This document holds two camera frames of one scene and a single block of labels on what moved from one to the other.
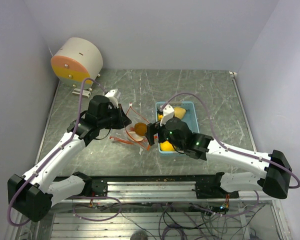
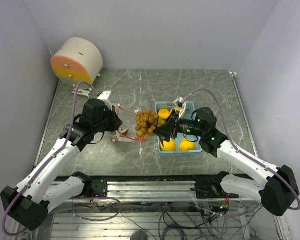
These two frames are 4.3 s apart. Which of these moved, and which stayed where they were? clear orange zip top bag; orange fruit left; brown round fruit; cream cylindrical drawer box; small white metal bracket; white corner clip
Moved: clear orange zip top bag; brown round fruit
Stayed: orange fruit left; cream cylindrical drawer box; white corner clip; small white metal bracket
